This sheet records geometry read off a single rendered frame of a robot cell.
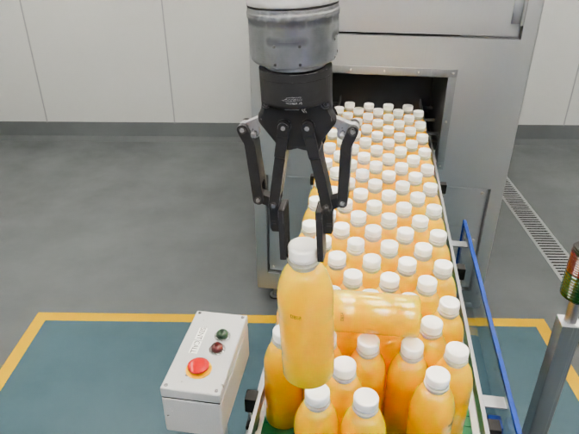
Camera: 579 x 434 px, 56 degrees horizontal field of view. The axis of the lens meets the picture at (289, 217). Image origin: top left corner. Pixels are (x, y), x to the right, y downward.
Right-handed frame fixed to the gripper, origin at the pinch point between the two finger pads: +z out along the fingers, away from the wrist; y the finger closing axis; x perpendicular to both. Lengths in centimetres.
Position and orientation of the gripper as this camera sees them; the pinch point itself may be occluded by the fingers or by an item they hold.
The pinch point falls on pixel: (302, 232)
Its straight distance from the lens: 65.5
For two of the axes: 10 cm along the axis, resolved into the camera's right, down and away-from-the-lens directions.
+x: 1.7, -5.0, 8.5
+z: 0.5, 8.6, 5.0
